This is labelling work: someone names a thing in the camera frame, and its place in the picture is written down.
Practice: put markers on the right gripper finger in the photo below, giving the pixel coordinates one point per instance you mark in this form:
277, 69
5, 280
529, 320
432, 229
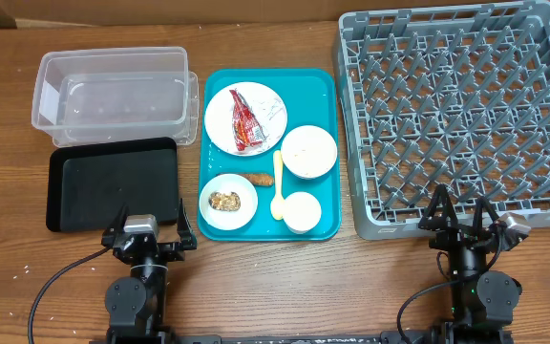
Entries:
440, 213
483, 205

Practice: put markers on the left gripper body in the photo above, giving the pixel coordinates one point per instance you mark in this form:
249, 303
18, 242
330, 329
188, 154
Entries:
168, 253

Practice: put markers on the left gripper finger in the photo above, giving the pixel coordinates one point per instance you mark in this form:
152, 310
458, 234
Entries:
115, 227
188, 239

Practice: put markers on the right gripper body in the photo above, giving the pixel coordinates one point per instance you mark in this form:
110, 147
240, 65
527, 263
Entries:
454, 238

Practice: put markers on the white bowl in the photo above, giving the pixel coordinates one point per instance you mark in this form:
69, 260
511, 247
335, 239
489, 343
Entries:
229, 220

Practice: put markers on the brown food lump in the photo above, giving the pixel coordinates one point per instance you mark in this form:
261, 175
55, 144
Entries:
223, 201

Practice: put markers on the red snack wrapper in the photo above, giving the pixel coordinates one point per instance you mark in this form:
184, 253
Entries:
248, 132

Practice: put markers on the white cup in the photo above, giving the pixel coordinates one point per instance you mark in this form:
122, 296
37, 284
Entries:
302, 212

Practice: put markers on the white round plate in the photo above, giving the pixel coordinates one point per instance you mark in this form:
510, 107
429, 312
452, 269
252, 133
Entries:
267, 106

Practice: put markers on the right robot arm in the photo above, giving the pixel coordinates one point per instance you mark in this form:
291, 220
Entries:
483, 299

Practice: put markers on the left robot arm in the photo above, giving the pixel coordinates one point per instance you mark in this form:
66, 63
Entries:
136, 304

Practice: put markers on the grey dishwasher rack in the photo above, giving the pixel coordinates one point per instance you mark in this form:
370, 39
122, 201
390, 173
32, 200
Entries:
456, 96

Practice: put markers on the black plastic tray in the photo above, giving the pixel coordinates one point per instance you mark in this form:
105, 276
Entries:
89, 184

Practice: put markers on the brown carrot stick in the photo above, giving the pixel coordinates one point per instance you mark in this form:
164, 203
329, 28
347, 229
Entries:
259, 179

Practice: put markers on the yellow plastic spoon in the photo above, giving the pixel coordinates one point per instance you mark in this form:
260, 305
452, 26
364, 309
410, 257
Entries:
277, 203

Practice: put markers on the teal serving tray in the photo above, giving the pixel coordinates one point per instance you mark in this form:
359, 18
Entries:
310, 99

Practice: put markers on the clear plastic bin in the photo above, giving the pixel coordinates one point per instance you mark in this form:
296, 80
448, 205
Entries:
116, 94

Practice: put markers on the cardboard backdrop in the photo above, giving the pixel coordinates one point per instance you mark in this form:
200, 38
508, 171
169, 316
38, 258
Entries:
56, 13

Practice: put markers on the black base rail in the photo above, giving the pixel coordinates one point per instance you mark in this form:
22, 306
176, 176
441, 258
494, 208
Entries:
387, 337

